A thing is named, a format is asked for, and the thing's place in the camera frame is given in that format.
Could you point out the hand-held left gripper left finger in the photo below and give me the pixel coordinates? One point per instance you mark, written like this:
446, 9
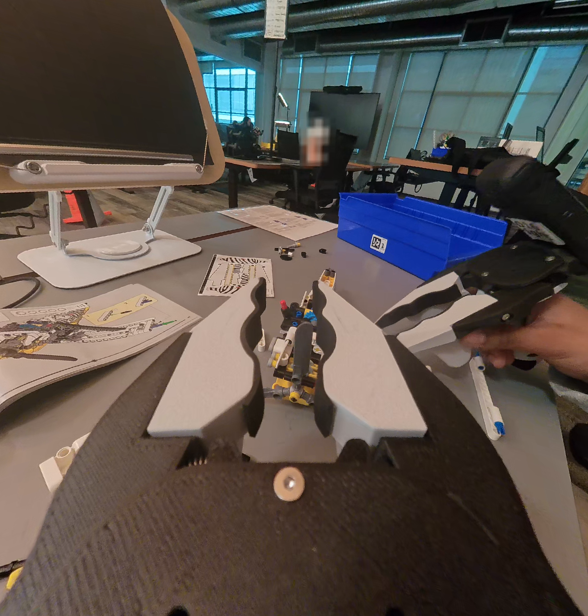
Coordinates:
207, 380

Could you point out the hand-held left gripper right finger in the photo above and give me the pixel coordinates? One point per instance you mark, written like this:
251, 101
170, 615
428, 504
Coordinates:
375, 385

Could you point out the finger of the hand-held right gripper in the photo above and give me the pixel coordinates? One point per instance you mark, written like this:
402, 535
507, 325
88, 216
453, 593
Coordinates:
419, 293
433, 334

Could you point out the zebra-striped lego helicopter model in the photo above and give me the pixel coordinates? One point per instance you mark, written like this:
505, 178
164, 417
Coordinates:
294, 346

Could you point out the person's right forearm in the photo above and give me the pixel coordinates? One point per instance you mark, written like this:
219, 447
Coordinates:
582, 387

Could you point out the long white lego beam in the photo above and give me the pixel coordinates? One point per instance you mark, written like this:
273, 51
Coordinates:
486, 399

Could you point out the lego instruction booklet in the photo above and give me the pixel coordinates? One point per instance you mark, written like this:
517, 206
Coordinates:
82, 337

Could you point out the small grey yellow lego assembly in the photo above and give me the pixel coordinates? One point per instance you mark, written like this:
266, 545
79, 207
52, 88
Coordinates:
287, 255

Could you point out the large white lego panel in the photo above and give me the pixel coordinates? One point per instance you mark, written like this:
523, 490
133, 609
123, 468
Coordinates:
58, 467

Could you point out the person's right hand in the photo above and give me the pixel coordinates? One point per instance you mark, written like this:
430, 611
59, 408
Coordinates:
573, 337

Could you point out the blue plastic bin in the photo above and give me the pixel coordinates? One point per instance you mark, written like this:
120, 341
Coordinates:
419, 236

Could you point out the zebra-striped sticker sheet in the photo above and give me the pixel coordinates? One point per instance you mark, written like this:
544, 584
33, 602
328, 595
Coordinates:
231, 274

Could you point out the wooden office desk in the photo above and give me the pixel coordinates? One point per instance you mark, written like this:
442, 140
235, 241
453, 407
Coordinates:
270, 163
419, 164

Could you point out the black bag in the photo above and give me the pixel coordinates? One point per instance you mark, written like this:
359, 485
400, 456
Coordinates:
460, 151

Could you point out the white printed paper sheet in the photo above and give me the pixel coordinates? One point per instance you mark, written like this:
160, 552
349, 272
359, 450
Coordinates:
279, 221

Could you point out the dark rounded object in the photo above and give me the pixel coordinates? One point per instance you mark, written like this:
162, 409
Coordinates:
587, 450

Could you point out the large black display screen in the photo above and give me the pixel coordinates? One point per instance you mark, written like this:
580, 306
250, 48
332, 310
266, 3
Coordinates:
359, 115

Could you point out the black computer monitor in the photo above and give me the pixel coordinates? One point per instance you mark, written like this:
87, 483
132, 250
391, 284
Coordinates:
288, 144

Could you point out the hanging paper sign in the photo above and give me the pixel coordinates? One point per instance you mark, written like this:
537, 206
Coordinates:
276, 19

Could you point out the black tablet screen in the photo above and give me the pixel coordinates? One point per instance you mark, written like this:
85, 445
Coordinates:
82, 77

